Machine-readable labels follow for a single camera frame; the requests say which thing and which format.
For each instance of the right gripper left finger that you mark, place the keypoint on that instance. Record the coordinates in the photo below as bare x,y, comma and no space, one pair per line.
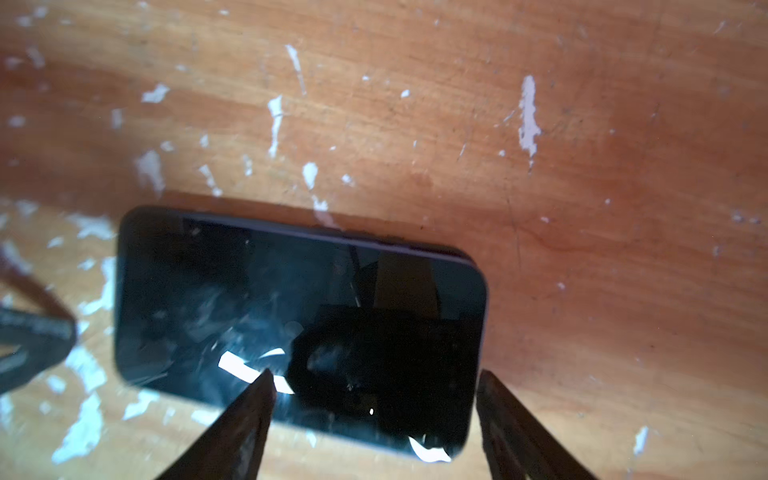
233,446

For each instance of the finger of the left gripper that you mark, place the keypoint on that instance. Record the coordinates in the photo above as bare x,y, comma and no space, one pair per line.
40,340

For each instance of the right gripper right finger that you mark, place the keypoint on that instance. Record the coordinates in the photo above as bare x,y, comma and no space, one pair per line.
515,443

